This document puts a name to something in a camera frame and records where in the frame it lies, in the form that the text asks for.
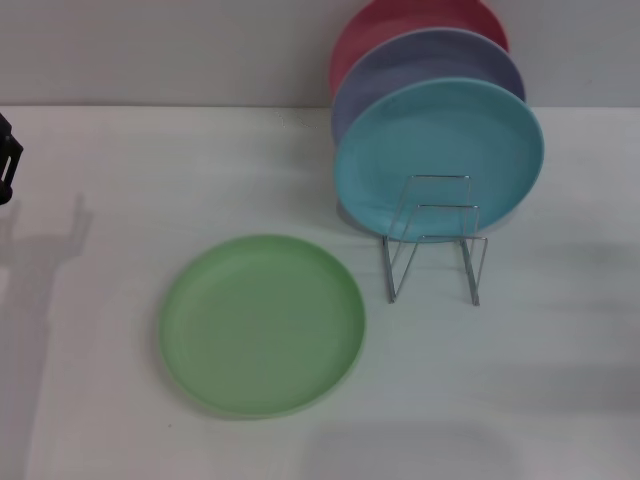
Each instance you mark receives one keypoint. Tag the green plate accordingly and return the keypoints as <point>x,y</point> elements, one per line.
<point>260,330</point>

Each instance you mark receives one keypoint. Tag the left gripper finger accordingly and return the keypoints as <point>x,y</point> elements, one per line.
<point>7,150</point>

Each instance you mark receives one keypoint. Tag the purple plate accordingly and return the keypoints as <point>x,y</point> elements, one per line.
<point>430,55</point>

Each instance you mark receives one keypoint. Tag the light blue plate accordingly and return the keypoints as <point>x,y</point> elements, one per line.
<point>440,135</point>

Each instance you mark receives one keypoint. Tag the red plate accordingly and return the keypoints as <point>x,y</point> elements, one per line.
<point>400,20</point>

